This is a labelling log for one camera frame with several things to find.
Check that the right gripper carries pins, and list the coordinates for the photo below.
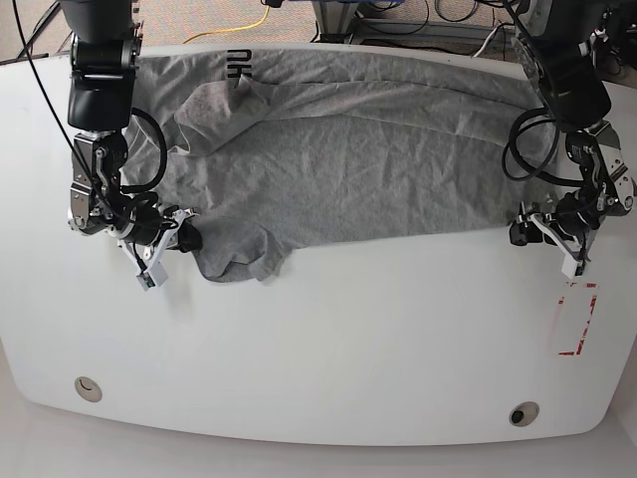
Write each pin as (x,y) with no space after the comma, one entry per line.
(175,231)

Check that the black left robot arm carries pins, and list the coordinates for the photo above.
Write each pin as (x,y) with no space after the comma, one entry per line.
(558,43)

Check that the table cable grommet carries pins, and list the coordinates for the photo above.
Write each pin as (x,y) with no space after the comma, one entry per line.
(88,389)
(524,414)

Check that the grey t-shirt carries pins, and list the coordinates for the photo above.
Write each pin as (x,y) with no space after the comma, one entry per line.
(316,147)

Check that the right table cable grommet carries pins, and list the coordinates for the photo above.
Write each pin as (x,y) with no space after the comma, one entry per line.
(524,414)

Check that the left table cable grommet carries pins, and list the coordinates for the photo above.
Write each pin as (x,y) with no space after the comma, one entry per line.
(88,389)

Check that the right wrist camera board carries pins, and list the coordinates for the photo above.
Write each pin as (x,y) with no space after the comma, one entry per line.
(153,277)

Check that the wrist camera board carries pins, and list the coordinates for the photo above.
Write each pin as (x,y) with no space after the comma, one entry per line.
(572,267)
(153,277)

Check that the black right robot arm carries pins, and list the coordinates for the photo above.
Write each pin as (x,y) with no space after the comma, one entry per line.
(105,46)

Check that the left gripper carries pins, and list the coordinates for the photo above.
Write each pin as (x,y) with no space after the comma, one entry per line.
(570,224)

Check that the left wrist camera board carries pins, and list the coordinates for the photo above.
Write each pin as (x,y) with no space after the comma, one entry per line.
(572,267)

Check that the red tape rectangle marking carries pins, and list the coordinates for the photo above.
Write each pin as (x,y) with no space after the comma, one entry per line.
(574,313)

